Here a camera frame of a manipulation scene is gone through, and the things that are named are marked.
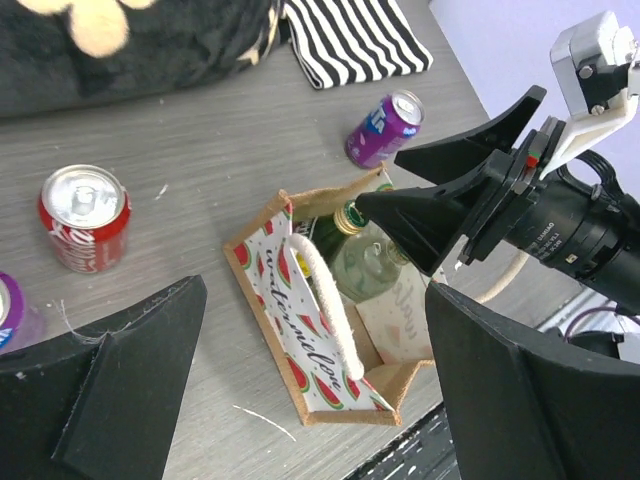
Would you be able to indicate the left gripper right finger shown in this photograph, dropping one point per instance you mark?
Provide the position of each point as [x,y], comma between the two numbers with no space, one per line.
[525,405]

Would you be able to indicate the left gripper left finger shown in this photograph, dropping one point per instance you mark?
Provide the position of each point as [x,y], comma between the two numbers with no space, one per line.
[106,410]

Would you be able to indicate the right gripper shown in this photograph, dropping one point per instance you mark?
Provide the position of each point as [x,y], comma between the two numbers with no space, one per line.
[426,223]

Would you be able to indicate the purple soda can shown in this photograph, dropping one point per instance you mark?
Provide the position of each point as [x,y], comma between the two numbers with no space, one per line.
[395,120]

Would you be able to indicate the clear glass bottle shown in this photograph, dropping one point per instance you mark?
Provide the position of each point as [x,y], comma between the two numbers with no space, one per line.
[367,266]

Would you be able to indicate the green glass bottle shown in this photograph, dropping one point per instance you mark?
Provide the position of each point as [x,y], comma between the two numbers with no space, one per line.
[330,232]

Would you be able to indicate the red cola can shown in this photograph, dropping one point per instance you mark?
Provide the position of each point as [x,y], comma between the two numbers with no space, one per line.
[86,211]

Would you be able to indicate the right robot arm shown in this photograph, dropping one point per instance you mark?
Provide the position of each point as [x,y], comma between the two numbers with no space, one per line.
[589,233]

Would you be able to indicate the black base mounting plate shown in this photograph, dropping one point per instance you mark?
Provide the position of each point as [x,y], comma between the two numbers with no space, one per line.
[423,451]

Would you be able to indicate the purple can at left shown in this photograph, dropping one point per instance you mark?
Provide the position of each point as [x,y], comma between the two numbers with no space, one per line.
[21,324]

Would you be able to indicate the black white striped cloth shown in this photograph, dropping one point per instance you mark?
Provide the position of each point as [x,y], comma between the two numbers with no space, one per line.
[339,43]

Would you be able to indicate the black floral plush blanket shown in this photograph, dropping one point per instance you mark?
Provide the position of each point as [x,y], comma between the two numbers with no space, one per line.
[59,55]

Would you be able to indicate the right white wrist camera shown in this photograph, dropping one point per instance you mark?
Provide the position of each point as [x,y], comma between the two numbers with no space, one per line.
[596,64]

